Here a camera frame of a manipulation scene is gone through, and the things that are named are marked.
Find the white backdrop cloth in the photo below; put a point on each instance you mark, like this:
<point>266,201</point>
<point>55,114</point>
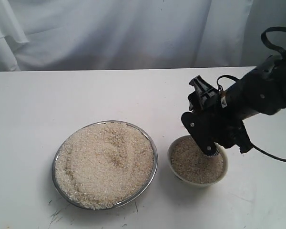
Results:
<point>60,35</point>

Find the rice in white bowl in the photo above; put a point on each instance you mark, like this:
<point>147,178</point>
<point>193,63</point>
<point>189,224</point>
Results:
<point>193,165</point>

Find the rice in steel tray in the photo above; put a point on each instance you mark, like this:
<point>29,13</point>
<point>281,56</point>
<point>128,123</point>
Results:
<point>101,165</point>

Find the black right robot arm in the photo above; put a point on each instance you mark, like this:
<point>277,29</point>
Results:
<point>260,91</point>

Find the white ceramic bowl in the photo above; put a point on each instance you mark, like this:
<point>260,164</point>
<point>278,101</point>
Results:
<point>221,152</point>

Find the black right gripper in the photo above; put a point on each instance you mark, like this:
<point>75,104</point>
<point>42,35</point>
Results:
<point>216,127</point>

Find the large steel rice tray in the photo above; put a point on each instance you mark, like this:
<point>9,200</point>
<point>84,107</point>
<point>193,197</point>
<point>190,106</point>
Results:
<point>119,203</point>

